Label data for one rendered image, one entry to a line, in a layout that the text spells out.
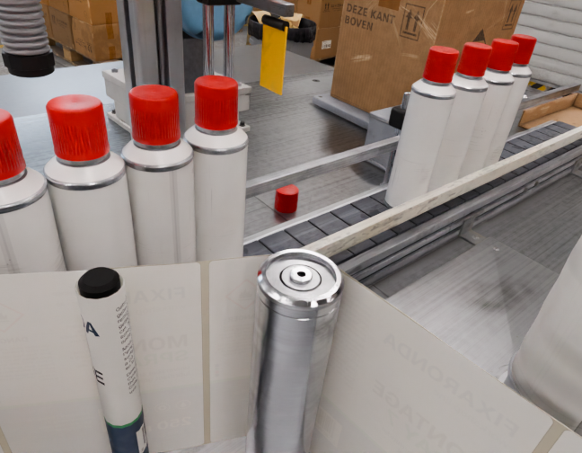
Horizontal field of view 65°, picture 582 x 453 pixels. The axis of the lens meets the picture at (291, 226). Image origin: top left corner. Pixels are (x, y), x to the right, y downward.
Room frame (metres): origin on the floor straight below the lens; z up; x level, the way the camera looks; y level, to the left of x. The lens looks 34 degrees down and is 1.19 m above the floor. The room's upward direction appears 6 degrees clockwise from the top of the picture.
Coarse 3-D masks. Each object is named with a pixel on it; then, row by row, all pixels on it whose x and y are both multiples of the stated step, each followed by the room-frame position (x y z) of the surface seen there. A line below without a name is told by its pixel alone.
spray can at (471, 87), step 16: (464, 48) 0.59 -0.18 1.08; (480, 48) 0.58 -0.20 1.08; (464, 64) 0.58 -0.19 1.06; (480, 64) 0.58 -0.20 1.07; (464, 80) 0.58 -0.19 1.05; (480, 80) 0.58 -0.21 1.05; (464, 96) 0.57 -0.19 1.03; (480, 96) 0.57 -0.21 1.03; (464, 112) 0.57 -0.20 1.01; (448, 128) 0.57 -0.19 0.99; (464, 128) 0.57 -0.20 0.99; (448, 144) 0.57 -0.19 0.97; (464, 144) 0.57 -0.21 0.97; (448, 160) 0.57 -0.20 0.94; (432, 176) 0.57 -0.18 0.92; (448, 176) 0.57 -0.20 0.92
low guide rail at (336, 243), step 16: (544, 144) 0.74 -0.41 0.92; (560, 144) 0.78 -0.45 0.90; (512, 160) 0.66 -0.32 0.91; (528, 160) 0.70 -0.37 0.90; (464, 176) 0.59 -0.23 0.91; (480, 176) 0.59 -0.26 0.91; (496, 176) 0.63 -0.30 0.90; (432, 192) 0.53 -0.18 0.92; (448, 192) 0.54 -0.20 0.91; (464, 192) 0.57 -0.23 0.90; (400, 208) 0.48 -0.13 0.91; (416, 208) 0.49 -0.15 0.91; (432, 208) 0.52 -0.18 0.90; (368, 224) 0.44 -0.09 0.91; (384, 224) 0.45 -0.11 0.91; (320, 240) 0.39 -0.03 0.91; (336, 240) 0.40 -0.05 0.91; (352, 240) 0.41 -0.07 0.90
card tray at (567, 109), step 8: (568, 96) 1.22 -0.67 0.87; (576, 96) 1.26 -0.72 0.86; (544, 104) 1.13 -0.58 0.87; (552, 104) 1.16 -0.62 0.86; (560, 104) 1.20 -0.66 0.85; (568, 104) 1.24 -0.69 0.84; (576, 104) 1.26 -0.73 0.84; (528, 112) 1.08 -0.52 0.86; (536, 112) 1.11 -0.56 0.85; (544, 112) 1.14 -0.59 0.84; (552, 112) 1.18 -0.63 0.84; (560, 112) 1.19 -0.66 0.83; (568, 112) 1.20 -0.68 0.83; (576, 112) 1.21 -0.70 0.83; (520, 120) 1.06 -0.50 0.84; (528, 120) 1.09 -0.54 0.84; (536, 120) 1.11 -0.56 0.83; (544, 120) 1.11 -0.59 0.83; (560, 120) 1.13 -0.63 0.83; (568, 120) 1.13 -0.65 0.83; (576, 120) 1.14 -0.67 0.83; (528, 128) 1.05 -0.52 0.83
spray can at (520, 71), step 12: (516, 36) 0.68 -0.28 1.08; (528, 36) 0.69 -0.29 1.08; (528, 48) 0.67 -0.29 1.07; (516, 60) 0.67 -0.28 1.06; (528, 60) 0.67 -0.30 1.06; (516, 72) 0.66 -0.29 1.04; (528, 72) 0.67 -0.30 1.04; (516, 84) 0.66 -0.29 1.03; (516, 96) 0.66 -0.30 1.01; (516, 108) 0.67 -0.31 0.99; (504, 120) 0.66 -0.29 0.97; (504, 132) 0.66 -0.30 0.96; (492, 144) 0.66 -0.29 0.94; (504, 144) 0.67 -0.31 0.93; (492, 156) 0.66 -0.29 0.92
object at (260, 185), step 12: (576, 84) 0.96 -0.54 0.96; (540, 96) 0.85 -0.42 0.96; (552, 96) 0.89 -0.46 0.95; (372, 144) 0.55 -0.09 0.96; (384, 144) 0.55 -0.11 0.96; (396, 144) 0.57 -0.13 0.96; (336, 156) 0.50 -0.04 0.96; (348, 156) 0.51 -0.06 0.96; (360, 156) 0.52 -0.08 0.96; (372, 156) 0.54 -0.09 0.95; (288, 168) 0.46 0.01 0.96; (300, 168) 0.46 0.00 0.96; (312, 168) 0.47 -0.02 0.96; (324, 168) 0.48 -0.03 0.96; (336, 168) 0.49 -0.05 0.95; (252, 180) 0.42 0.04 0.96; (264, 180) 0.42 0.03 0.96; (276, 180) 0.43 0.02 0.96; (288, 180) 0.44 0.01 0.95; (300, 180) 0.45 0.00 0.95; (252, 192) 0.41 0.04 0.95; (264, 192) 0.42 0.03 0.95
